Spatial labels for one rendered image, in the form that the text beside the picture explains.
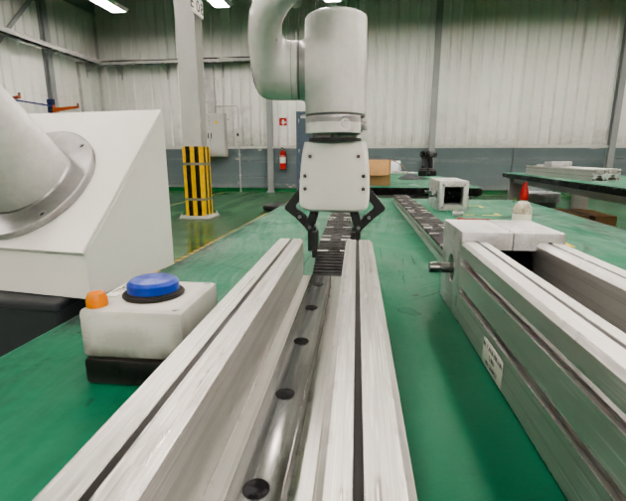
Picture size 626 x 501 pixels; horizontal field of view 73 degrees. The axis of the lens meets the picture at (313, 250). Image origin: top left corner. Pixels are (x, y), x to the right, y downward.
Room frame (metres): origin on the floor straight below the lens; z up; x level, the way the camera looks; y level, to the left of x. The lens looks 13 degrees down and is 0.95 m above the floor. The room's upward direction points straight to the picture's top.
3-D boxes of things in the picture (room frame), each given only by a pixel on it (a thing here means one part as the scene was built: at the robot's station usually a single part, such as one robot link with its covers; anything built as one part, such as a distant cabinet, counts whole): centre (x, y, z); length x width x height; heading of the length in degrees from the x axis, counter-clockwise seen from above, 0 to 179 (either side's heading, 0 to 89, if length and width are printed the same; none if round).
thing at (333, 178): (0.62, -0.03, 0.93); 0.10 x 0.07 x 0.11; 84
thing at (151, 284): (0.33, 0.13, 0.84); 0.04 x 0.04 x 0.02
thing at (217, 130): (11.68, 2.55, 1.14); 1.30 x 0.28 x 2.28; 82
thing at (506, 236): (0.46, -0.19, 0.83); 0.12 x 0.09 x 0.10; 84
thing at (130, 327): (0.33, 0.12, 0.81); 0.10 x 0.08 x 0.06; 84
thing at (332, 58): (0.62, -0.03, 1.07); 0.09 x 0.08 x 0.13; 89
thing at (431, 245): (1.09, -0.27, 0.79); 0.96 x 0.04 x 0.03; 174
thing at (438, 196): (1.38, -0.43, 0.83); 0.11 x 0.10 x 0.10; 86
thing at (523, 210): (0.89, -0.45, 0.84); 0.04 x 0.04 x 0.12
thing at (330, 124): (0.62, -0.03, 0.99); 0.09 x 0.08 x 0.03; 84
